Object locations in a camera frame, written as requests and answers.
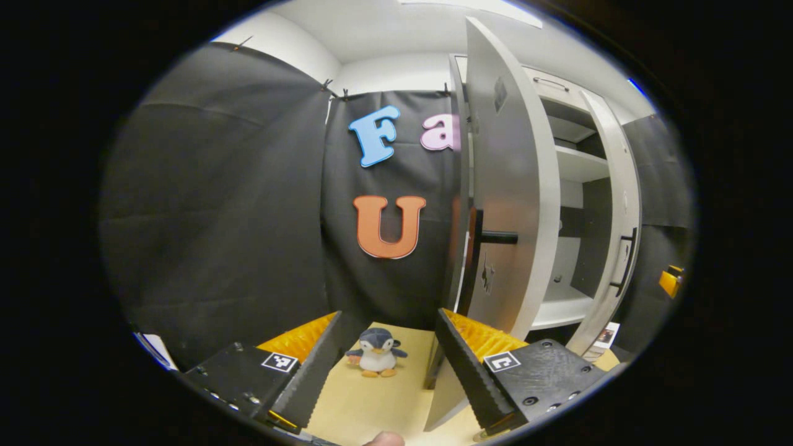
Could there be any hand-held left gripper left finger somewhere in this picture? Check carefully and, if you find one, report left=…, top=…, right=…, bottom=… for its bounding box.
left=180, top=311, right=351, bottom=434

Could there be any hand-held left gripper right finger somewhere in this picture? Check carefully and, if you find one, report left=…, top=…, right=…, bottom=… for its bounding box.
left=437, top=308, right=611, bottom=434

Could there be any white cabinet door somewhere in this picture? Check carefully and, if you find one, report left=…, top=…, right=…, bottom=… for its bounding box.
left=423, top=17, right=561, bottom=432
left=565, top=90, right=643, bottom=357

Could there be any white and grey cabinet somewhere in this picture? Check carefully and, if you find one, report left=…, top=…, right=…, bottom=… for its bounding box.
left=455, top=55, right=620, bottom=332

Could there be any white cabinet drawer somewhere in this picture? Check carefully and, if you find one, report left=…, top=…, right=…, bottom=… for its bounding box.
left=524, top=67, right=589, bottom=112

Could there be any penguin plush toy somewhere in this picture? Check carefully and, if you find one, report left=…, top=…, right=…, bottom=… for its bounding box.
left=346, top=328, right=408, bottom=378

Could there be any black backdrop cloth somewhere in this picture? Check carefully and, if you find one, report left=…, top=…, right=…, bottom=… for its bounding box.
left=99, top=42, right=694, bottom=372

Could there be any black door handle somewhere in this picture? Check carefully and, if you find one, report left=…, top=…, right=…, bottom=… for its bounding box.
left=610, top=227, right=639, bottom=298

